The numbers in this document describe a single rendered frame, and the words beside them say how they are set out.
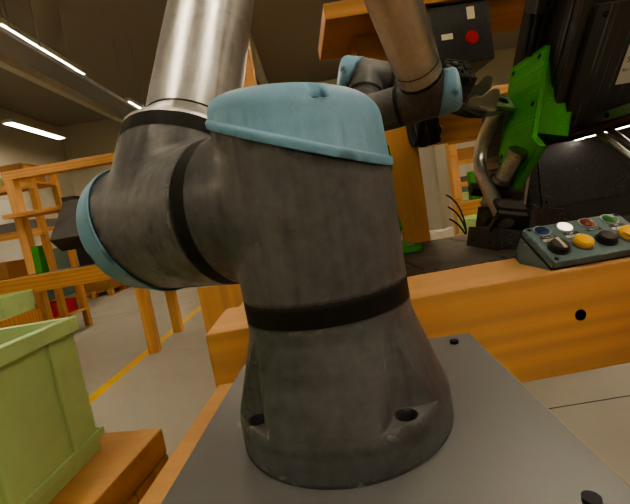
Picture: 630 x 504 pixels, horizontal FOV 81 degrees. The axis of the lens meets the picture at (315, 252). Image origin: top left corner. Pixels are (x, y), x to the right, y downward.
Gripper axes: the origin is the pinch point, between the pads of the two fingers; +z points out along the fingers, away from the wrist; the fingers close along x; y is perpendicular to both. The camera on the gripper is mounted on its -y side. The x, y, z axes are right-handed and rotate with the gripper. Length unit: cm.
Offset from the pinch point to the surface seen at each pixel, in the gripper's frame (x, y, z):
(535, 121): -10.7, 3.9, 2.9
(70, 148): 784, -676, -688
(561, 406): -20, -118, 88
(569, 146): 1.5, -7.0, 22.7
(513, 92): 1.4, 3.4, 2.4
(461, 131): 28.4, -22.4, 8.5
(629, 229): -39.8, 5.0, 5.9
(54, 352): -61, -6, -66
